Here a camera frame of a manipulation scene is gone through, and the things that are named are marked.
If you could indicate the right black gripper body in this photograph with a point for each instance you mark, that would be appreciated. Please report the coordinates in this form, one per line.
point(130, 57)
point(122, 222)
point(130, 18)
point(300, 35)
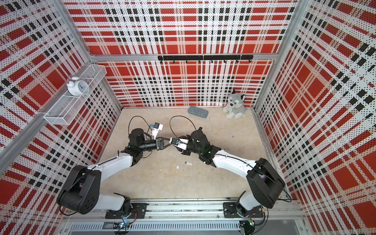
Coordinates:
point(191, 147)

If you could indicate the black hook rail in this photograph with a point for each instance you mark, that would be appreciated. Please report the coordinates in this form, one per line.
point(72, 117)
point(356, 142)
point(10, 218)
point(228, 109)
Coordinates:
point(205, 57)

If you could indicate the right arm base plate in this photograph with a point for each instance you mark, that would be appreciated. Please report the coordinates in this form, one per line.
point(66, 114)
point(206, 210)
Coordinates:
point(235, 210)

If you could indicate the grey rectangular case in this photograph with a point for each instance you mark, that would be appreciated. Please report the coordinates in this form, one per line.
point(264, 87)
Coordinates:
point(199, 112)

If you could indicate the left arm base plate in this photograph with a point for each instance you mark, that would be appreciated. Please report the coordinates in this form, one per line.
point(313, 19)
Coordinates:
point(136, 210)

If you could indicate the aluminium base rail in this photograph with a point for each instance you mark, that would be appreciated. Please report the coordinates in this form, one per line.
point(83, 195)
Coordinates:
point(189, 216)

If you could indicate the white alarm clock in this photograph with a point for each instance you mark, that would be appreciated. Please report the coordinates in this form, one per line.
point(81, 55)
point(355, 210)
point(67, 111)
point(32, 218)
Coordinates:
point(77, 87)

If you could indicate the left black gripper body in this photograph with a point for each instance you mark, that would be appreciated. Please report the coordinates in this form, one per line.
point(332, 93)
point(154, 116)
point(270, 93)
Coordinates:
point(158, 146)

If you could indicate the white wire mesh shelf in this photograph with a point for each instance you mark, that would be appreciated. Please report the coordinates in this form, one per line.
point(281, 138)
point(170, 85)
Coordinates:
point(66, 108)

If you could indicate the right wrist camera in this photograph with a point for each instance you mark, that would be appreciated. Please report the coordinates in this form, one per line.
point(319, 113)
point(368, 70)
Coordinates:
point(179, 143)

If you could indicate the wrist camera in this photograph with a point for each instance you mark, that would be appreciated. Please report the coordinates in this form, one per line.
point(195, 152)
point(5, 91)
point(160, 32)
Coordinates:
point(155, 128)
point(179, 143)

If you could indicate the grey husky plush toy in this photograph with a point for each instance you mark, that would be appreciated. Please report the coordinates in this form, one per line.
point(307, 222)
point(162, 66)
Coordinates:
point(235, 105)

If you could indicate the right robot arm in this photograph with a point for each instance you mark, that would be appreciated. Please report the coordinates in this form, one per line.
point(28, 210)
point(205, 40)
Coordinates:
point(266, 185)

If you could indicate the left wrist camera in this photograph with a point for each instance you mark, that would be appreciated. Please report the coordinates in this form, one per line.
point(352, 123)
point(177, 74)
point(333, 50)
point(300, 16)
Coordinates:
point(155, 128)

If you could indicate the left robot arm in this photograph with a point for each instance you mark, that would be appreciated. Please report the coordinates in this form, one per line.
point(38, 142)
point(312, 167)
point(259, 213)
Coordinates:
point(81, 191)

